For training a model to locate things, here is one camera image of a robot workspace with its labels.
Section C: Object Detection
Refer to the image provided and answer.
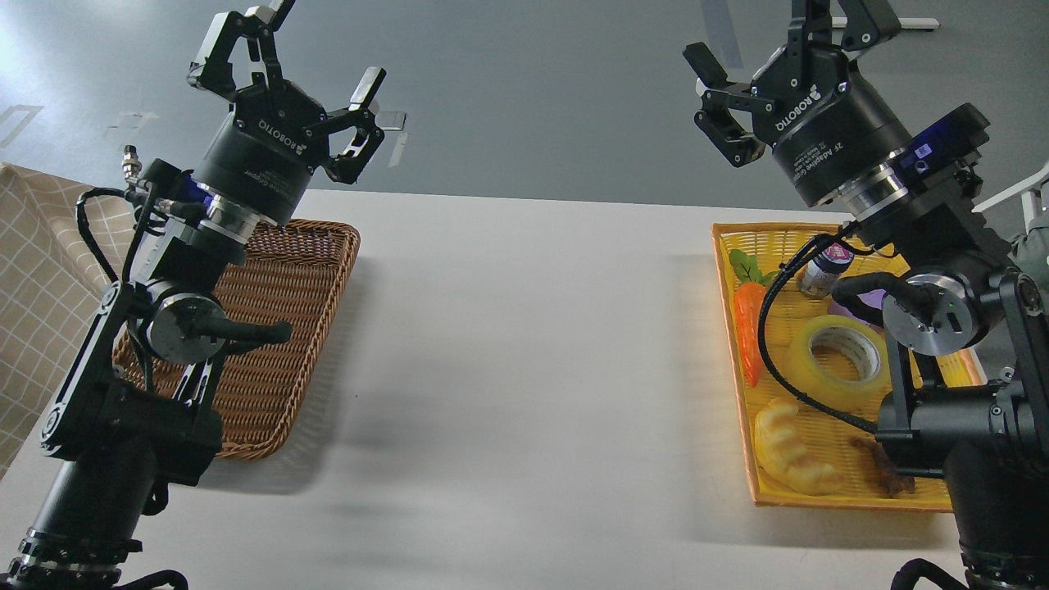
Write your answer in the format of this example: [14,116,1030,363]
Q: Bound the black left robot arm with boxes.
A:
[2,1,386,589]

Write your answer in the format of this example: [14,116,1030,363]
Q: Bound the yellow plastic basket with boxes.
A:
[711,223,987,514]

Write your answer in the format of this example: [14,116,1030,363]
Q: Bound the beige checkered cloth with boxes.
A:
[1,163,108,473]

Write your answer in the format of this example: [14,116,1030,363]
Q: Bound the white stand base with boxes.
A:
[832,16,941,31]

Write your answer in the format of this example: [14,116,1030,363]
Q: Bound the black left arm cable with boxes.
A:
[74,187,165,285]

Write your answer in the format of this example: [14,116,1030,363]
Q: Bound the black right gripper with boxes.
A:
[683,0,915,208]

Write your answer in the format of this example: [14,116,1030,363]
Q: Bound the small dark-lidded jar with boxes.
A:
[797,243,856,299]

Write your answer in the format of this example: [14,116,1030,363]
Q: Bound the toy croissant bread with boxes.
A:
[751,399,844,496]

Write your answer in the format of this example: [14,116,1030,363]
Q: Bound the yellow tape roll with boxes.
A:
[783,315,889,412]

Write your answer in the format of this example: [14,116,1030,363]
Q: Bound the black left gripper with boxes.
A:
[187,0,387,228]

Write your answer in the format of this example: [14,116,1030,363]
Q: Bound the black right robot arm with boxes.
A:
[683,1,1048,589]

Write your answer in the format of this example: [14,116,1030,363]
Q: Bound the person in grey clothes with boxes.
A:
[1009,212,1048,292]

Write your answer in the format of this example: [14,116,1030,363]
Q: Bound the purple foam block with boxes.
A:
[828,290,887,332]

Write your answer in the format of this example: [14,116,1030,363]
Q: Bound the brown toy animal figure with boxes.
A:
[849,437,915,499]

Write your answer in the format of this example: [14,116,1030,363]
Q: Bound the orange toy carrot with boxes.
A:
[729,249,779,388]

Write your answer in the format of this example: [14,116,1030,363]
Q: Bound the brown wicker basket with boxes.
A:
[112,218,361,461]

